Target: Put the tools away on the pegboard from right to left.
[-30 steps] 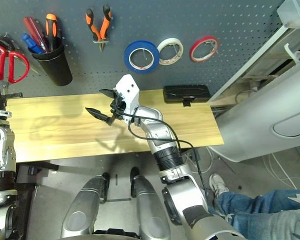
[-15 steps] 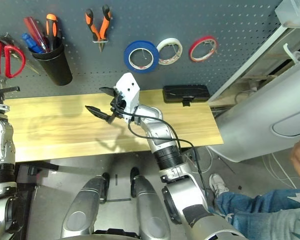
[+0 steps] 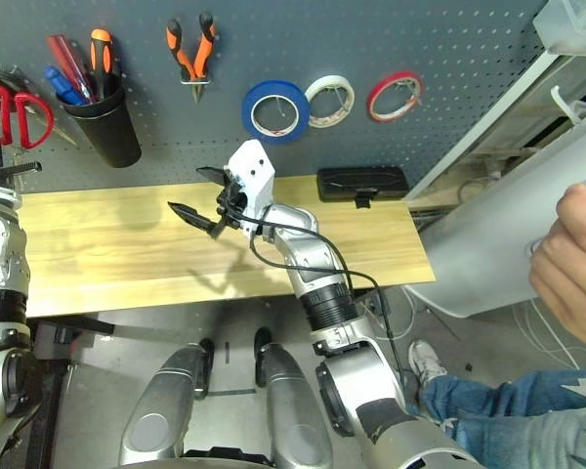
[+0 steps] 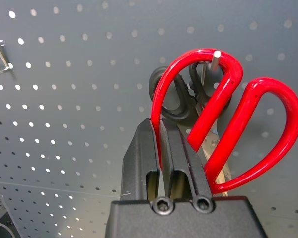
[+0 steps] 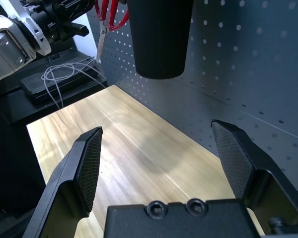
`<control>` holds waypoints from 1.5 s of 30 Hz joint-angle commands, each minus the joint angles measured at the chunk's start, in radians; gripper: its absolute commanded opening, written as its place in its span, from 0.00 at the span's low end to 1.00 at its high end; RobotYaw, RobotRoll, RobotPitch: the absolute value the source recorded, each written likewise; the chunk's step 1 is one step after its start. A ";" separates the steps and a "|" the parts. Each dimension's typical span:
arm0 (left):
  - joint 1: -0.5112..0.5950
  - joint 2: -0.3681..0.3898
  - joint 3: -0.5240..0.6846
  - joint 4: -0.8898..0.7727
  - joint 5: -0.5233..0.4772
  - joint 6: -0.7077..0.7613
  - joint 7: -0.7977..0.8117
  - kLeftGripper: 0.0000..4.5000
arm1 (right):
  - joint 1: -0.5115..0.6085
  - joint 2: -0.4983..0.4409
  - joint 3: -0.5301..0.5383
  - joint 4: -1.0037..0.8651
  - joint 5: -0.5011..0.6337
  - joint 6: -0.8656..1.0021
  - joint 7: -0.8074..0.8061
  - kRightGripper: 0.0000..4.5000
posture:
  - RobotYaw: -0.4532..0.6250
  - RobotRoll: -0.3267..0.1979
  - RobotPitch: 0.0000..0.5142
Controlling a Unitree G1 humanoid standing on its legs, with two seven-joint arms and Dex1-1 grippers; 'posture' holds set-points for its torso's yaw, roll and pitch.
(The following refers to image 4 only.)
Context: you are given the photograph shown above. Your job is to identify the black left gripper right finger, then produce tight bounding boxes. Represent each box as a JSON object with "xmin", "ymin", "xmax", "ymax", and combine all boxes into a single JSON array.
[{"xmin": 161, "ymin": 119, "xmax": 213, "ymax": 199}]

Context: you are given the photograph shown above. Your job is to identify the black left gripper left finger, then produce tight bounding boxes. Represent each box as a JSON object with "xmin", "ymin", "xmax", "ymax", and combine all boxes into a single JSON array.
[{"xmin": 121, "ymin": 118, "xmax": 162, "ymax": 201}]

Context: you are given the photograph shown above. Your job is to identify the red handled scissors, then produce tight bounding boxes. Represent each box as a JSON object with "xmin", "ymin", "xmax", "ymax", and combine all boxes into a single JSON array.
[{"xmin": 150, "ymin": 48, "xmax": 298, "ymax": 195}]

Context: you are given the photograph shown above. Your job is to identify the grey perforated pegboard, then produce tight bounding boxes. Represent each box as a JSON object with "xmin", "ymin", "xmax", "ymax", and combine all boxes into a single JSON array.
[{"xmin": 0, "ymin": 0, "xmax": 298, "ymax": 238}]

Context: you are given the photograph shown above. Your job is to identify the silver scissors peg hook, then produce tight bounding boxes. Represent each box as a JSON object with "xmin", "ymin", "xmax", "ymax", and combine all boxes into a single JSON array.
[{"xmin": 200, "ymin": 50, "xmax": 223, "ymax": 85}]

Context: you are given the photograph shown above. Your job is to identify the silver empty peg hook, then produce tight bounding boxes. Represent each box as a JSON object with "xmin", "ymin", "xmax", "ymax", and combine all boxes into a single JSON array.
[{"xmin": 0, "ymin": 39, "xmax": 14, "ymax": 73}]

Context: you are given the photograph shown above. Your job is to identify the black handled scissors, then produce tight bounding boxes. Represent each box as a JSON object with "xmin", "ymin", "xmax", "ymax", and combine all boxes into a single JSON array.
[{"xmin": 149, "ymin": 63, "xmax": 233, "ymax": 197}]

